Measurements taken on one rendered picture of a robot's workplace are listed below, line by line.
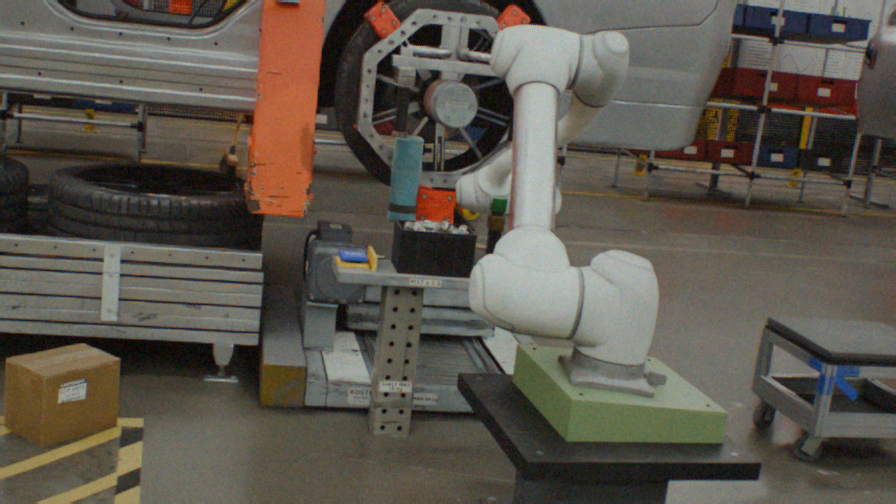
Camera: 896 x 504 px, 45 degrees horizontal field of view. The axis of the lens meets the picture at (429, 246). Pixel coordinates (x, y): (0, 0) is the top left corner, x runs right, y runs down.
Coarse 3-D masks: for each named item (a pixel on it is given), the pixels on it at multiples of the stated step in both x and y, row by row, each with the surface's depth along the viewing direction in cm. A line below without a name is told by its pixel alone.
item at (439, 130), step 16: (480, 32) 337; (480, 48) 341; (384, 80) 337; (432, 80) 344; (496, 80) 344; (416, 96) 341; (384, 112) 340; (496, 112) 346; (416, 128) 343; (464, 128) 345; (496, 128) 358; (480, 144) 363; (496, 144) 348; (448, 160) 366; (464, 160) 357; (480, 160) 347
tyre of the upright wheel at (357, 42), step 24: (408, 0) 332; (432, 0) 332; (456, 0) 334; (360, 24) 349; (360, 48) 332; (336, 72) 349; (360, 72) 333; (336, 96) 342; (360, 144) 338; (384, 168) 341
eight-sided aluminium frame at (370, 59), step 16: (416, 16) 324; (432, 16) 325; (448, 16) 326; (464, 16) 327; (480, 16) 328; (400, 32) 325; (496, 32) 334; (384, 48) 325; (368, 64) 325; (368, 80) 326; (368, 96) 327; (368, 112) 328; (368, 128) 329; (384, 144) 331; (384, 160) 332; (432, 176) 336; (448, 176) 337
